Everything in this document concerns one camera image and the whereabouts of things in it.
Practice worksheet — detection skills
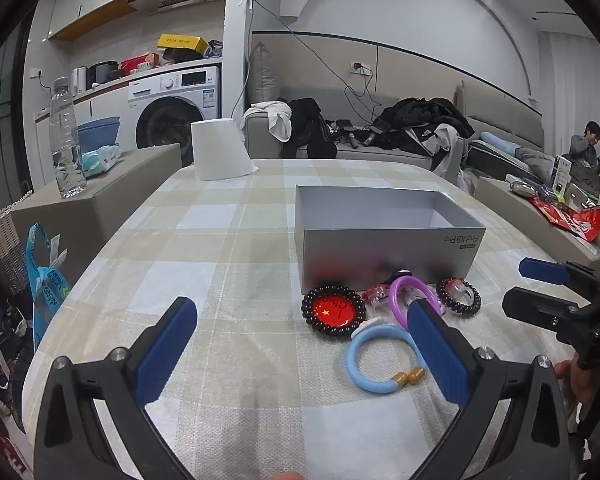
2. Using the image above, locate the plaid tablecloth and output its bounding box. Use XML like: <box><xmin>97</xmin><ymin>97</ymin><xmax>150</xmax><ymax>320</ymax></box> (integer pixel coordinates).
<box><xmin>22</xmin><ymin>157</ymin><xmax>581</xmax><ymax>480</ymax></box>

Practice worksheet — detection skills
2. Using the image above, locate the grey cardboard box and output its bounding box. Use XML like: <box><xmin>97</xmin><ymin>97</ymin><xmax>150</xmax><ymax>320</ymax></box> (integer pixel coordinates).
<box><xmin>294</xmin><ymin>184</ymin><xmax>487</xmax><ymax>295</ymax></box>

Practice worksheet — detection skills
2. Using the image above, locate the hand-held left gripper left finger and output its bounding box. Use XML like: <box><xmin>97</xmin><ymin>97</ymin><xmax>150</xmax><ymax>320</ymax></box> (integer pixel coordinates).
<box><xmin>34</xmin><ymin>297</ymin><xmax>198</xmax><ymax>480</ymax></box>

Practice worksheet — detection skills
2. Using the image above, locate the dark glass door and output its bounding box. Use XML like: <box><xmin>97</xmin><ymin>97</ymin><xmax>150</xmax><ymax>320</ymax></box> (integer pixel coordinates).
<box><xmin>0</xmin><ymin>10</ymin><xmax>36</xmax><ymax>201</ymax></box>

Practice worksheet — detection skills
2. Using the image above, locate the dark bead bracelet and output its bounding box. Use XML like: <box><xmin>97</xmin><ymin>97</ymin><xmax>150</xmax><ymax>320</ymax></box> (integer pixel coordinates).
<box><xmin>436</xmin><ymin>276</ymin><xmax>482</xmax><ymax>317</ymax></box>
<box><xmin>301</xmin><ymin>284</ymin><xmax>368</xmax><ymax>334</ymax></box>

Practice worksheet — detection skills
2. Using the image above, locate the red box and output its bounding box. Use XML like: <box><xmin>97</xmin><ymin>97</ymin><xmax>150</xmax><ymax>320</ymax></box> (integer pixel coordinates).
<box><xmin>120</xmin><ymin>55</ymin><xmax>159</xmax><ymax>77</ymax></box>

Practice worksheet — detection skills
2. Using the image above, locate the black and white jacket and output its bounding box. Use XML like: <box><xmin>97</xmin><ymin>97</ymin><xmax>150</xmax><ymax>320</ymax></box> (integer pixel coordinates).
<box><xmin>374</xmin><ymin>97</ymin><xmax>476</xmax><ymax>157</ymax></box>

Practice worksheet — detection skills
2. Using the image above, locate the light blue pillow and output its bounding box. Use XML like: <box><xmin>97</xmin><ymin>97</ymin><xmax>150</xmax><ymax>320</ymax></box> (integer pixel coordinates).
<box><xmin>480</xmin><ymin>131</ymin><xmax>522</xmax><ymax>154</ymax></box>

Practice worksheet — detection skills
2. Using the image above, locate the wicker basket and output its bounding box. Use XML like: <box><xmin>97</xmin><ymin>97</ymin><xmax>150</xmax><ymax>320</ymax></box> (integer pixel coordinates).
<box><xmin>0</xmin><ymin>190</ymin><xmax>36</xmax><ymax>297</ymax></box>

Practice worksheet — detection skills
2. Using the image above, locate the white paper towel roll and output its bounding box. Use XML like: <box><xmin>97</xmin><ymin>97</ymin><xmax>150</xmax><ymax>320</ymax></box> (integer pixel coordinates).
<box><xmin>190</xmin><ymin>117</ymin><xmax>259</xmax><ymax>182</ymax></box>

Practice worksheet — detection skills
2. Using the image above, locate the white washing machine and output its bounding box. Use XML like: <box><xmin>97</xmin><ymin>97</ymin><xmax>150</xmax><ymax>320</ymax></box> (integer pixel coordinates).
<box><xmin>128</xmin><ymin>66</ymin><xmax>222</xmax><ymax>151</ymax></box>

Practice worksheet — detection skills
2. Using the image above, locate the clear water bottle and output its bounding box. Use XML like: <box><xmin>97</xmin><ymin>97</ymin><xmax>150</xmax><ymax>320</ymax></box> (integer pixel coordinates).
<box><xmin>49</xmin><ymin>76</ymin><xmax>87</xmax><ymax>199</ymax></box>

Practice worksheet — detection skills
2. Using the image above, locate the red plastic packaging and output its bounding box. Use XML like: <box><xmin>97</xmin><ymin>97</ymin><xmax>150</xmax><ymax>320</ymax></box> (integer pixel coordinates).
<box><xmin>530</xmin><ymin>197</ymin><xmax>600</xmax><ymax>246</ymax></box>

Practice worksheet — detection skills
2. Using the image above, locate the large cardboard box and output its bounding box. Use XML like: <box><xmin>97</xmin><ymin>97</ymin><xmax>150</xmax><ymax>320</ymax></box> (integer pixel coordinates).
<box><xmin>10</xmin><ymin>142</ymin><xmax>182</xmax><ymax>262</ymax></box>

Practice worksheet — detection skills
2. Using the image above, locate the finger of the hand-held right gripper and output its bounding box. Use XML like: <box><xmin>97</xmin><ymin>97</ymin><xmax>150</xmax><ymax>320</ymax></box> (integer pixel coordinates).
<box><xmin>519</xmin><ymin>257</ymin><xmax>600</xmax><ymax>286</ymax></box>
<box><xmin>502</xmin><ymin>287</ymin><xmax>600</xmax><ymax>346</ymax></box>

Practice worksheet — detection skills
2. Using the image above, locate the wet wipes pack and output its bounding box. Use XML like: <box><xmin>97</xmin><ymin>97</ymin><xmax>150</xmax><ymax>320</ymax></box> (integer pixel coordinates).
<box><xmin>80</xmin><ymin>144</ymin><xmax>124</xmax><ymax>179</ymax></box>

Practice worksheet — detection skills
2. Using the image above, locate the grey sofa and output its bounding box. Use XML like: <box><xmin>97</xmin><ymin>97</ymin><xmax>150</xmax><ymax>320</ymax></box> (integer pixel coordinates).
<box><xmin>244</xmin><ymin>105</ymin><xmax>467</xmax><ymax>183</ymax></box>

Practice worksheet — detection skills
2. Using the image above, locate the yellow box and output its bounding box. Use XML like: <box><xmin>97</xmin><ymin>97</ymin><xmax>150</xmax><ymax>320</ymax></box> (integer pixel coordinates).
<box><xmin>158</xmin><ymin>34</ymin><xmax>209</xmax><ymax>54</ymax></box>

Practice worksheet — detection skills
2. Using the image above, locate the person's right hand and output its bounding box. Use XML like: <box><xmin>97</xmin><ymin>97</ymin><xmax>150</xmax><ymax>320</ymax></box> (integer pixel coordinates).
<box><xmin>554</xmin><ymin>355</ymin><xmax>600</xmax><ymax>433</ymax></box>

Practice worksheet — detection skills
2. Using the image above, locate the black garment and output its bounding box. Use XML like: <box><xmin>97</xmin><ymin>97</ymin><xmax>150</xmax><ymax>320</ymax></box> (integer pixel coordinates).
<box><xmin>279</xmin><ymin>97</ymin><xmax>339</xmax><ymax>159</ymax></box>

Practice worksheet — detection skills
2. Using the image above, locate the blue plastic bag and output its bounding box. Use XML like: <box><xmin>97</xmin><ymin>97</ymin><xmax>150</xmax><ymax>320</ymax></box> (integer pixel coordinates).
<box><xmin>26</xmin><ymin>223</ymin><xmax>72</xmax><ymax>337</ymax></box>

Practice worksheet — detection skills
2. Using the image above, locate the blue plastic basin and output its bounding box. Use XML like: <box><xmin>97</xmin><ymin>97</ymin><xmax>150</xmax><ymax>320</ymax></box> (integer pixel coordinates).
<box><xmin>76</xmin><ymin>116</ymin><xmax>122</xmax><ymax>154</ymax></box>

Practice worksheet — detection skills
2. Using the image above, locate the purple ring bracelet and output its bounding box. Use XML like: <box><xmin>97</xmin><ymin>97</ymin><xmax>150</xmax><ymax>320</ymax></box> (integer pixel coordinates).
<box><xmin>389</xmin><ymin>270</ymin><xmax>442</xmax><ymax>332</ymax></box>

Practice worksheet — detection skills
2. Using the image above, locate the white garment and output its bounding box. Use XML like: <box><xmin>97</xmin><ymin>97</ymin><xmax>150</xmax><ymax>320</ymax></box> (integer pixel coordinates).
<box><xmin>249</xmin><ymin>101</ymin><xmax>294</xmax><ymax>142</ymax></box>

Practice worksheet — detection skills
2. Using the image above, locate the grey pillow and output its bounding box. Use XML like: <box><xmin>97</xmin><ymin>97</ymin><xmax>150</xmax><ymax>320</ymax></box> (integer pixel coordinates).
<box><xmin>250</xmin><ymin>42</ymin><xmax>281</xmax><ymax>109</ymax></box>

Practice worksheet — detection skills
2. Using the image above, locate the light blue ring bracelet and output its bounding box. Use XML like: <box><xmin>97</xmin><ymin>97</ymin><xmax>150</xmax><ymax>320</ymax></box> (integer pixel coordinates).
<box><xmin>345</xmin><ymin>317</ymin><xmax>427</xmax><ymax>395</ymax></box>

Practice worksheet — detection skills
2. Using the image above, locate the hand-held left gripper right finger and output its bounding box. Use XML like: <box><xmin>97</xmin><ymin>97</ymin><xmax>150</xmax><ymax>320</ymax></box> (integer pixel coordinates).
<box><xmin>406</xmin><ymin>299</ymin><xmax>583</xmax><ymax>480</ymax></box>

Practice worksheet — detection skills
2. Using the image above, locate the pink translucent toy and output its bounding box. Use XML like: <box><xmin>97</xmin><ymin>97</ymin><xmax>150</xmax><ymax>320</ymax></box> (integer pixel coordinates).
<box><xmin>364</xmin><ymin>284</ymin><xmax>397</xmax><ymax>307</ymax></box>

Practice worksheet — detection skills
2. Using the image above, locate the red round badge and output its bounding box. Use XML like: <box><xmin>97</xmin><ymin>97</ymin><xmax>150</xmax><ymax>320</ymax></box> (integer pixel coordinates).
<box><xmin>311</xmin><ymin>293</ymin><xmax>357</xmax><ymax>327</ymax></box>

